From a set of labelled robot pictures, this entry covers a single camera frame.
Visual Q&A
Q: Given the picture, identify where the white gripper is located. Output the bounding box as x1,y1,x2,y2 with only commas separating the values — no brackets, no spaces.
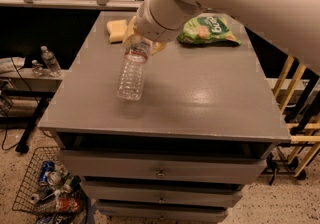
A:
122,0,183,55

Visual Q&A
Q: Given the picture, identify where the clear plastic water bottle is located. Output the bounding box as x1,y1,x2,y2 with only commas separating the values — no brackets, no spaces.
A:
117,42,150,101

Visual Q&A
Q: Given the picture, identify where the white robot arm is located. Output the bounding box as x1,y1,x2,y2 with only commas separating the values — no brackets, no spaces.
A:
124,0,320,74

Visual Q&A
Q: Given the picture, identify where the tall background water bottle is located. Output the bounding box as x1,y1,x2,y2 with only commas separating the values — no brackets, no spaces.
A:
41,46,61,77

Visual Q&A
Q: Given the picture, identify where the small background water bottle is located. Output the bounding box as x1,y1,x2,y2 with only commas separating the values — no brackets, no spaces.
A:
32,60,44,77

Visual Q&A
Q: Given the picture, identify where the red labelled bottle in basket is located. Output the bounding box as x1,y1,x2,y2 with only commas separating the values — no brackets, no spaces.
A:
34,197,82,213

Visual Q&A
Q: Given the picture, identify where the yellow sponge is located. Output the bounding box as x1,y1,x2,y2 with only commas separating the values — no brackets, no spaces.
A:
106,19,127,43

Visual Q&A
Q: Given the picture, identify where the green snack bag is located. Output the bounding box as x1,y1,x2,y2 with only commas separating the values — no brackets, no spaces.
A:
177,16,241,46

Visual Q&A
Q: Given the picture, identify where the grey drawer cabinet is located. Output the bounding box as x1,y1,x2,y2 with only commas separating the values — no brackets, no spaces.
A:
39,12,290,224

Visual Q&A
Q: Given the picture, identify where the grey side desk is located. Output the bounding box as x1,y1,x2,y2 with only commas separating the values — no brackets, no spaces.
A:
0,68,68,154

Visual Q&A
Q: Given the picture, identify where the blue soda can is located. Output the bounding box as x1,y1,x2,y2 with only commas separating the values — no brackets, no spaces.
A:
38,161,55,185

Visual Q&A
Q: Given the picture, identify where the black cable on floor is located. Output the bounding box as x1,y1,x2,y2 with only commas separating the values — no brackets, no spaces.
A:
0,56,41,152

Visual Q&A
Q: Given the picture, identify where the wire basket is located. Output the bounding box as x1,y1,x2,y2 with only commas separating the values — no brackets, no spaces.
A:
13,147,84,215

